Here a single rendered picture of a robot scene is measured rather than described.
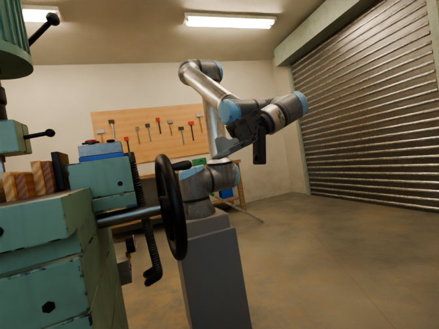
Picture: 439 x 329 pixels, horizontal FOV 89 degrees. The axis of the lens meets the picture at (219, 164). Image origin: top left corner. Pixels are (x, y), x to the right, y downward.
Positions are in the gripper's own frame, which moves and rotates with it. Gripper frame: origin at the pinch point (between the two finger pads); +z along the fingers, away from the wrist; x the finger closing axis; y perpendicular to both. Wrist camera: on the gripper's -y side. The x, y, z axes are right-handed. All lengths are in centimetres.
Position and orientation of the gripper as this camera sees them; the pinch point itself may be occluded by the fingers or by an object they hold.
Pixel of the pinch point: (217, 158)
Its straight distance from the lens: 66.7
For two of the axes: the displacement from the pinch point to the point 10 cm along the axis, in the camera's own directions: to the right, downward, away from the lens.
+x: 3.6, -0.2, -9.3
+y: -4.6, -8.7, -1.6
